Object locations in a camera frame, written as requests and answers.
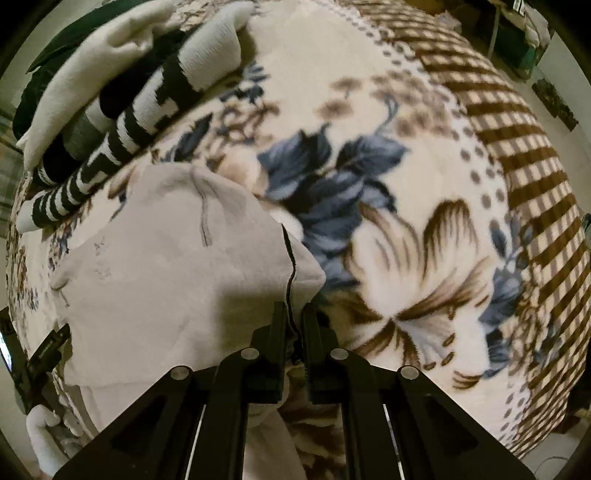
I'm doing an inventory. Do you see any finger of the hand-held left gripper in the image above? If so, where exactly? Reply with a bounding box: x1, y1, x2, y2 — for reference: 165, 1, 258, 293
27, 323, 73, 370

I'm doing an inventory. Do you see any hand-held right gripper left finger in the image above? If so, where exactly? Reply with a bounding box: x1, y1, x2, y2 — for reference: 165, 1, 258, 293
53, 302, 287, 480

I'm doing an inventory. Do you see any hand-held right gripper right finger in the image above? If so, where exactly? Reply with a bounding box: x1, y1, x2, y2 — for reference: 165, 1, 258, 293
302, 302, 523, 480

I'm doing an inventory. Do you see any light grey small garment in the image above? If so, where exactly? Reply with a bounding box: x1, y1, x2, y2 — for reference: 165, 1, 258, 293
50, 163, 327, 387

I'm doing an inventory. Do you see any person's left hand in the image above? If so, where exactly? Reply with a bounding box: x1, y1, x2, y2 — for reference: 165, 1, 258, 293
25, 405, 85, 476

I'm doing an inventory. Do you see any floral fleece blanket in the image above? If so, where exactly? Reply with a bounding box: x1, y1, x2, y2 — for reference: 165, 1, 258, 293
4, 0, 583, 480

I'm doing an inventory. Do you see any black and white striped sweater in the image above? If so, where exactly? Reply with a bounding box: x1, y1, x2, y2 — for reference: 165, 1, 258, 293
18, 0, 254, 232

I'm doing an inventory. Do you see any dark green garment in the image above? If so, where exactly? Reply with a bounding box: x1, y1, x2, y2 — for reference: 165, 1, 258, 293
11, 0, 155, 140

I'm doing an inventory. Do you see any cream white folded garment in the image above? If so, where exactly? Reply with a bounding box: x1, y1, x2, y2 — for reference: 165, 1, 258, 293
16, 0, 186, 172

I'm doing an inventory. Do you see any dark patterned floor mat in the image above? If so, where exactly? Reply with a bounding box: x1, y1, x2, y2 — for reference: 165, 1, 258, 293
532, 78, 580, 131

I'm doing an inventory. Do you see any green storage box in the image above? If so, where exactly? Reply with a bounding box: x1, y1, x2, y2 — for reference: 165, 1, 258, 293
495, 11, 551, 77

